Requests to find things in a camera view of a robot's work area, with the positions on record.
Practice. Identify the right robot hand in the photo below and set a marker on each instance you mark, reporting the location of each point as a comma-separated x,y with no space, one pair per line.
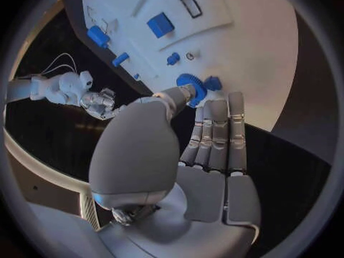
96,103

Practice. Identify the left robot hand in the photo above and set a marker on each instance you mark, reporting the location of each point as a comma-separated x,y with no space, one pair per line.
134,154

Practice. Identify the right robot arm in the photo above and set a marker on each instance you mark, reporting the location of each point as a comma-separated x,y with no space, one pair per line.
53,88

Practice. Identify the white task board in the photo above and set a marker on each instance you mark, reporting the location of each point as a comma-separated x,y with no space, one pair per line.
242,58

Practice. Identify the small blue peg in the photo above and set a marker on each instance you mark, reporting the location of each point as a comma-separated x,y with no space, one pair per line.
136,76

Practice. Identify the blue cylinder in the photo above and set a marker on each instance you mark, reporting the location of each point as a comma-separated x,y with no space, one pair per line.
120,59

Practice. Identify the blue plug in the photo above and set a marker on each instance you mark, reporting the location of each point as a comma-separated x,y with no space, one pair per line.
97,35

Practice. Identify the blue block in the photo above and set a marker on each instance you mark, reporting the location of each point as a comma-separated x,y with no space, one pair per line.
160,24

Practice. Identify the small blue gear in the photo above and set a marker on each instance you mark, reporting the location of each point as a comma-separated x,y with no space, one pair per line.
213,83

